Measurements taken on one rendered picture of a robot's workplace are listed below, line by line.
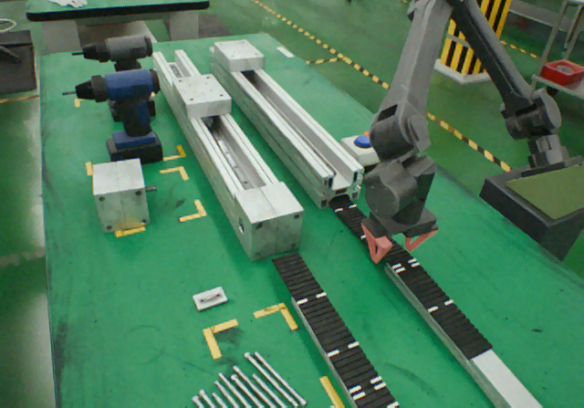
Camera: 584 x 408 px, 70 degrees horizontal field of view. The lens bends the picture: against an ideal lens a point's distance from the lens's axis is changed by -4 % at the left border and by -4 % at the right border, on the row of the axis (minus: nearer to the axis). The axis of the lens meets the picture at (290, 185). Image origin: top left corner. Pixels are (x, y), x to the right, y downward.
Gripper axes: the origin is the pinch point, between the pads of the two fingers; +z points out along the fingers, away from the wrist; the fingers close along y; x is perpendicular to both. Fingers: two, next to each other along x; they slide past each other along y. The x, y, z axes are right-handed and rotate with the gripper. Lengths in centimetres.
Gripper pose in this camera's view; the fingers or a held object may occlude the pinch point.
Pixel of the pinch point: (392, 252)
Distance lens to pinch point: 82.3
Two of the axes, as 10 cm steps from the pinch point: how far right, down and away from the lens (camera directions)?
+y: -9.0, 2.0, -3.8
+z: -0.7, 8.0, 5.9
